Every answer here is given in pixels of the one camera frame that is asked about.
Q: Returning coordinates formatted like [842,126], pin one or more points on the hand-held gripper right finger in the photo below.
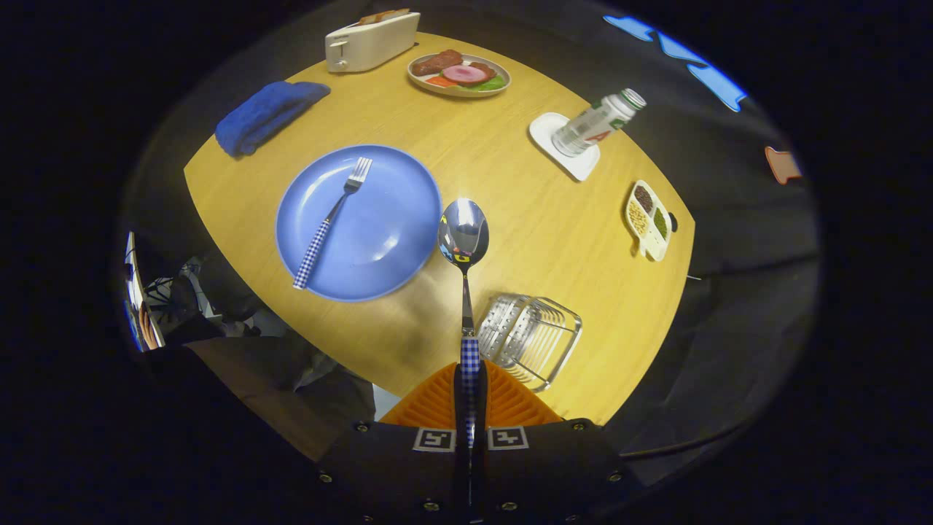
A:
[554,474]

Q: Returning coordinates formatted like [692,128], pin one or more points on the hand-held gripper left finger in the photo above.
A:
[393,474]

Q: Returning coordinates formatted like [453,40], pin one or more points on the person's leg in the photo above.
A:
[291,408]

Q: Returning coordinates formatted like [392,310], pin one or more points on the blue round plate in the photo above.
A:
[386,233]

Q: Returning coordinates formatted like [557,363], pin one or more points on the white divided tray of beans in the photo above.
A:
[652,251]

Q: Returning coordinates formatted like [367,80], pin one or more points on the white flat panel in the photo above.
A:
[133,284]

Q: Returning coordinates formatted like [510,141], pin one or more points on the white square coaster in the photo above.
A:
[543,131]

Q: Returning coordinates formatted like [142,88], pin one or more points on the white green drink bottle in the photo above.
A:
[594,124]

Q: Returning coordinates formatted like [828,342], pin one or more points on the blue folded cloth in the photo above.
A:
[262,117]

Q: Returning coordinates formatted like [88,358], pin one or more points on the grey food plate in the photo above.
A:
[459,91]

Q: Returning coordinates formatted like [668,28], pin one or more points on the green lettuce leaf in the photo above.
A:
[493,84]

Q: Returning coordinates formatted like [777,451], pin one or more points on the red tomato slice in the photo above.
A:
[441,82]

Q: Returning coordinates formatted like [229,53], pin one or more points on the pink ham slice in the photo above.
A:
[464,74]

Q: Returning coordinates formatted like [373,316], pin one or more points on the brown meat slice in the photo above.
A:
[437,63]

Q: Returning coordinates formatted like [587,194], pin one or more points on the white toaster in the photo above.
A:
[372,44]

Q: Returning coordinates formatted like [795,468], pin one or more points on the toast slice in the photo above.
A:
[368,18]
[397,12]

